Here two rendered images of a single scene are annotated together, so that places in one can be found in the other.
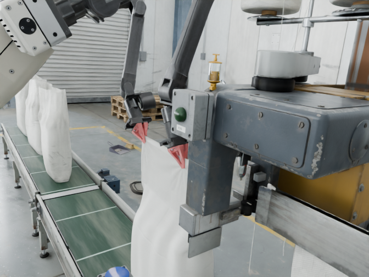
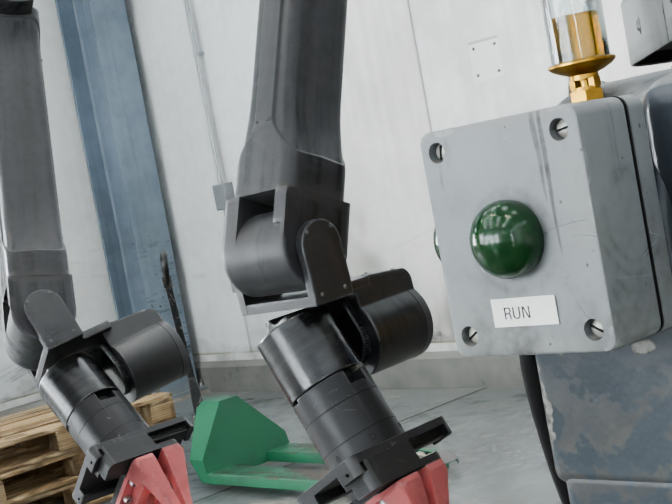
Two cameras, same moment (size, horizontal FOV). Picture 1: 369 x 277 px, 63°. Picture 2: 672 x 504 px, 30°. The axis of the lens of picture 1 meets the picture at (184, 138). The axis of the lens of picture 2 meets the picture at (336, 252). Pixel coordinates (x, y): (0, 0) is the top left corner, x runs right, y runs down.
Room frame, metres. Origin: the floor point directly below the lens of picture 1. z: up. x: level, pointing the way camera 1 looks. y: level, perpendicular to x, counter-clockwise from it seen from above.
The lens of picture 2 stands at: (0.13, 0.14, 1.32)
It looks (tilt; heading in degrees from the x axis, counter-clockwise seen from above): 3 degrees down; 352
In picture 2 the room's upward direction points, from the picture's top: 10 degrees counter-clockwise
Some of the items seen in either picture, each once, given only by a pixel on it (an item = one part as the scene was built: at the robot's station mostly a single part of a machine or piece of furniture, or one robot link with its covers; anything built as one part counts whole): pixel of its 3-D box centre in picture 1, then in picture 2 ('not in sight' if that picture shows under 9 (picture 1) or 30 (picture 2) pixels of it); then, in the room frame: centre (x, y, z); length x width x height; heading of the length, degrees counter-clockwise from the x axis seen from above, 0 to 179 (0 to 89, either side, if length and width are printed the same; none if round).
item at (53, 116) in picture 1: (55, 131); not in sight; (2.35, 1.04, 0.74); 0.47 x 0.22 x 0.72; 34
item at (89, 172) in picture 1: (40, 151); not in sight; (2.91, 1.45, 0.35); 2.26 x 0.48 x 0.14; 36
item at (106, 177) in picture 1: (105, 179); not in sight; (2.34, 0.64, 0.35); 0.30 x 0.15 x 0.15; 36
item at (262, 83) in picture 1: (272, 83); not in sight; (0.67, -0.18, 1.35); 0.09 x 0.09 x 0.03
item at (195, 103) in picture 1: (191, 114); (547, 228); (0.59, -0.01, 1.29); 0.08 x 0.05 x 0.09; 36
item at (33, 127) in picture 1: (38, 113); not in sight; (2.95, 1.47, 0.74); 0.47 x 0.22 x 0.72; 37
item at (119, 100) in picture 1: (143, 101); (31, 434); (6.58, 0.94, 0.36); 1.20 x 0.82 x 0.14; 122
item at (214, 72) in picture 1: (214, 71); (574, 19); (0.64, -0.05, 1.37); 0.03 x 0.02 x 0.03; 36
